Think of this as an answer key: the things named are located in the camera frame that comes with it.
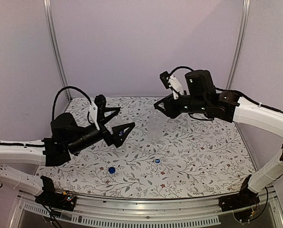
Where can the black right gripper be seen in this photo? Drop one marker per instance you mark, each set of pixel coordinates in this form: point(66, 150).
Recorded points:
point(170, 111)

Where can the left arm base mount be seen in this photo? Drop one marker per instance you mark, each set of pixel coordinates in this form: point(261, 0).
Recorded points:
point(50, 198)

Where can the aluminium front rail frame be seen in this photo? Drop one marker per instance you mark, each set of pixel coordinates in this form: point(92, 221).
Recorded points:
point(107, 212)

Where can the clear bottle white cap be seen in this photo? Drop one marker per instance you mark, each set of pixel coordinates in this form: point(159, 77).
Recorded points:
point(155, 125)

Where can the aluminium corner post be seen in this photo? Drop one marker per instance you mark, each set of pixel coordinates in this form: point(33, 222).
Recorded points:
point(239, 43)
point(54, 43)

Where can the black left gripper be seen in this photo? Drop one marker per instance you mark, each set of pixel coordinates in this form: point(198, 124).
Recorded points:
point(115, 138)

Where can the floral patterned table mat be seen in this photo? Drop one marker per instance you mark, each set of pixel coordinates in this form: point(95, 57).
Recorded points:
point(197, 158)

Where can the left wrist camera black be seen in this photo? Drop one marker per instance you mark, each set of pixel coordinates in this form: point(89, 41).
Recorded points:
point(96, 112)

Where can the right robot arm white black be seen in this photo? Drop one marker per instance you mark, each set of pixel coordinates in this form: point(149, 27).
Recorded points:
point(202, 97)

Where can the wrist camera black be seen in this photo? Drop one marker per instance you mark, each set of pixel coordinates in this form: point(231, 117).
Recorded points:
point(171, 82)
point(96, 112)

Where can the left aluminium corner post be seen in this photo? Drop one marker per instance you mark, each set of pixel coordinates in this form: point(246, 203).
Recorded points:
point(54, 43)

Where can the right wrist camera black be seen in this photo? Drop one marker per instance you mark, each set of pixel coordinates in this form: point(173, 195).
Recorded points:
point(171, 82)

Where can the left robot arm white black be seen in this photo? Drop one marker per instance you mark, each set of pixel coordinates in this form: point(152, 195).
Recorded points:
point(67, 139)

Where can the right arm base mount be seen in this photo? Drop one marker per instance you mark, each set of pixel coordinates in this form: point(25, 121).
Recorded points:
point(243, 205)

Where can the right aluminium corner post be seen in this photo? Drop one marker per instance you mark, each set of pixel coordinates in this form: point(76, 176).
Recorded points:
point(239, 43)

